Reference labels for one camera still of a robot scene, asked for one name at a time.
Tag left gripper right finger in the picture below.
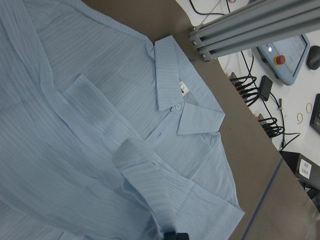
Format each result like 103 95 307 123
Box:
176 232 189 240

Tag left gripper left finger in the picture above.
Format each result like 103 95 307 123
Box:
163 232 176 240

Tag light blue button-up shirt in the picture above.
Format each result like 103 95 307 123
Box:
0 0 244 240

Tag black power strip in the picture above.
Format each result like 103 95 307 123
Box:
255 113 285 139
228 72 260 107

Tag black box with label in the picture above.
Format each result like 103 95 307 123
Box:
280 151 320 204

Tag yellow rubber band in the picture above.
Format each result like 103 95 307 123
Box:
305 102 313 114
296 112 304 125

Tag black power adapter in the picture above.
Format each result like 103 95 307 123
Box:
259 75 273 101

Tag black keyboard edge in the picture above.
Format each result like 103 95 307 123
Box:
309 93 320 133

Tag grey teach pendant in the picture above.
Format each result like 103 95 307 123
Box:
257 34 311 86

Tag black computer mouse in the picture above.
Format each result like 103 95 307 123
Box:
306 45 320 70

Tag black cables behind table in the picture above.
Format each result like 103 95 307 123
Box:
188 0 301 152

